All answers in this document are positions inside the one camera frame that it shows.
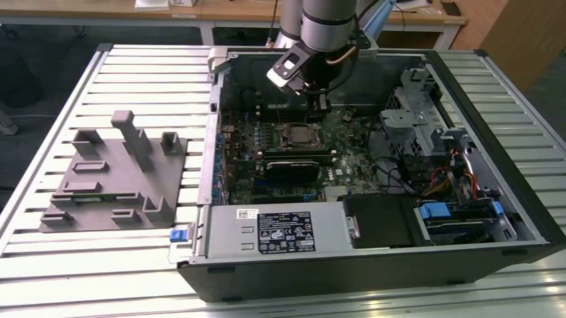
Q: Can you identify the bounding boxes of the red and yellow wires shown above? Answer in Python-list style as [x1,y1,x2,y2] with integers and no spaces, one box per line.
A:
[419,148,480,199]

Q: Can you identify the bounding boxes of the black case fan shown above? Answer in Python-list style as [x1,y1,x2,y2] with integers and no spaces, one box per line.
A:
[237,86,261,112]

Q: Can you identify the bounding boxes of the small silver heatsink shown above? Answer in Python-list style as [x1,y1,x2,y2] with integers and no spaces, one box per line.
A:
[324,185,348,201]

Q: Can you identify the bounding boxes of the black wire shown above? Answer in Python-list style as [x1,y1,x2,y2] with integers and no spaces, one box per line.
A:
[373,157,419,196]

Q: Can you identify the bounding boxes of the grey power supply unit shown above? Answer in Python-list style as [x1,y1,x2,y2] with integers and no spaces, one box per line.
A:
[200,201,354,261]

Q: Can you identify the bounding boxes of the green motherboard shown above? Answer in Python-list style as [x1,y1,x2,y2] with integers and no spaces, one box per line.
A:
[216,107,385,205]

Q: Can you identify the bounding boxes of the silver CPU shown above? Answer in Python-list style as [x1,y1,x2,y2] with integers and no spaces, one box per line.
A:
[282,126,310,142]

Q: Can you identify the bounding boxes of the wooden cabinet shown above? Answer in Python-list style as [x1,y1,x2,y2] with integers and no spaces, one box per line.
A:
[449,0,566,93]

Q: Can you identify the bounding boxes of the grey parts rack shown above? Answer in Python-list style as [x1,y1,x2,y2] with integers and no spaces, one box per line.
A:
[37,109,189,233]

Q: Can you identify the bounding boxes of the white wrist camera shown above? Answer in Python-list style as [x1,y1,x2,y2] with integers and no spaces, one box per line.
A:
[356,32,380,62]
[265,42,310,89]

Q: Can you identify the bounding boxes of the green RAM stick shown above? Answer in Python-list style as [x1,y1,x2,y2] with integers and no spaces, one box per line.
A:
[71,194,118,202]

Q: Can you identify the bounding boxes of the black plastic shroud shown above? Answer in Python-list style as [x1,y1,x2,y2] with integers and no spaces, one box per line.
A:
[341,194,428,249]

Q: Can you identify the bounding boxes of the grey metal bracket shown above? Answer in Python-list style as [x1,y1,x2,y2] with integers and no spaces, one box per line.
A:
[431,127,504,203]

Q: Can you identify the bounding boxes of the wooden desk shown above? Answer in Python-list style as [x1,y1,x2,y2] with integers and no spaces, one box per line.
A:
[0,0,469,50]

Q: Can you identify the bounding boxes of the black graphics card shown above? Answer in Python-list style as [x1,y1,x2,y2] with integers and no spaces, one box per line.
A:
[257,158,321,184]

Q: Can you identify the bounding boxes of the blue case latch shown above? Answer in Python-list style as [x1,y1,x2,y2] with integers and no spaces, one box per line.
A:
[169,227,189,245]

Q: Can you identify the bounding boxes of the black open PC case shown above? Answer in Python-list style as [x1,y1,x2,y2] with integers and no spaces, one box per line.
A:
[174,42,566,303]

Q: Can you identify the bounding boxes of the CPU socket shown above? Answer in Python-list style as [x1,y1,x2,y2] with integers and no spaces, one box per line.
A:
[273,121,322,149]

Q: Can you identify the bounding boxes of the black RAM slot bank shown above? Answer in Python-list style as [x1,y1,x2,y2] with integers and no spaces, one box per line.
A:
[257,102,310,123]
[262,148,336,160]

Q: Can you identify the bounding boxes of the hard disk in blue carrier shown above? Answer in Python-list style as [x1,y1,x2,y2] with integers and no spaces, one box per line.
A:
[415,202,493,246]

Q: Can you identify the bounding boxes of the silver metal drive cage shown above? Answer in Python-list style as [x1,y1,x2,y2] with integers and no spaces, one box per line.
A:
[377,68,445,158]

